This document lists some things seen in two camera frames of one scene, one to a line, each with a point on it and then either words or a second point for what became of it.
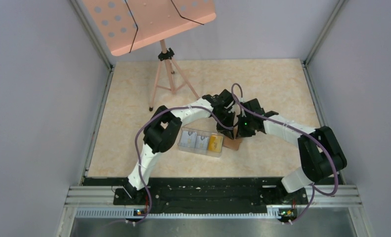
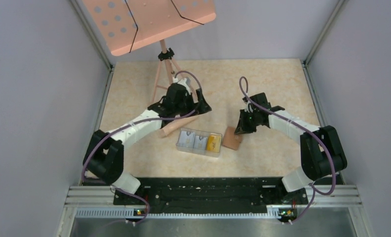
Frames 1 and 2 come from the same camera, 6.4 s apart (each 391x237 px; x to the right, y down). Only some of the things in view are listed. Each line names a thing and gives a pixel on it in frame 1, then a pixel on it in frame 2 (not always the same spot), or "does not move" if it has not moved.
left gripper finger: [231, 132] → [202, 106]
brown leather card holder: [233, 144] does not move
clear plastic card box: [200, 142] does not move
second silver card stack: [201, 144] does not move
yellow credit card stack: [215, 143] does not move
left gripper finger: [227, 132] → [196, 112]
